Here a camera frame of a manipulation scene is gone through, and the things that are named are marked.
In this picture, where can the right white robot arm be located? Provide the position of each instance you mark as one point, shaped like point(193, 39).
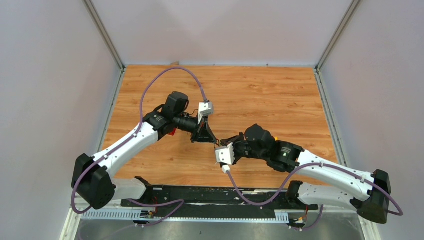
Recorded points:
point(367, 193)

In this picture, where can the white slotted cable duct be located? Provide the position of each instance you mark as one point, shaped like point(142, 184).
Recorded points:
point(192, 213)

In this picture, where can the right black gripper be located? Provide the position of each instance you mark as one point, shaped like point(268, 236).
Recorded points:
point(234, 140)

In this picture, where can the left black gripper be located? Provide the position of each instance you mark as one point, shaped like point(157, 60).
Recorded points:
point(203, 133)

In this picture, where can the red paint tray box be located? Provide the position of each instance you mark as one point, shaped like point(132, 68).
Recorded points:
point(172, 133)

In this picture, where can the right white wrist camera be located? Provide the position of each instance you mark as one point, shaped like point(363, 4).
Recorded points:
point(225, 154)

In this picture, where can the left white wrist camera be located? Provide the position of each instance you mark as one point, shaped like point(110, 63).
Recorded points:
point(205, 109)

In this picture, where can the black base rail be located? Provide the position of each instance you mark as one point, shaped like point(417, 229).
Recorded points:
point(165, 195)

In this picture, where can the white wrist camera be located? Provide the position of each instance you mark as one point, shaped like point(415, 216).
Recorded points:
point(225, 154)
point(205, 109)

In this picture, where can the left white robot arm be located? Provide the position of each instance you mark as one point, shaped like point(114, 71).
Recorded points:
point(93, 176)

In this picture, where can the red carabiner keyring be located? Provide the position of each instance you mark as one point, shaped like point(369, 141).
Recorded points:
point(218, 144)

